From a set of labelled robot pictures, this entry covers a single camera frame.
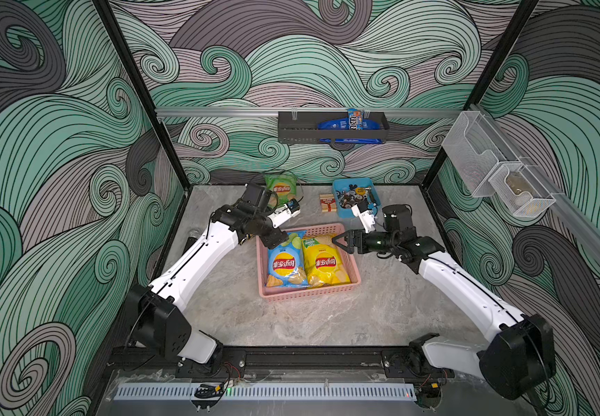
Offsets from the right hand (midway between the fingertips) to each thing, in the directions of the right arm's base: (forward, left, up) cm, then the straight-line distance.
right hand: (342, 239), depth 78 cm
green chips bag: (+35, +20, -13) cm, 42 cm away
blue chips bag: (-2, +17, -12) cm, 21 cm away
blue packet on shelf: (+40, -3, +15) cm, 43 cm away
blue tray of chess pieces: (+36, -10, -18) cm, 41 cm away
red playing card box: (+31, 0, -19) cm, 37 cm away
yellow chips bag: (-1, +4, -13) cm, 14 cm away
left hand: (+4, +19, +2) cm, 20 cm away
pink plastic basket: (-12, +23, -14) cm, 29 cm away
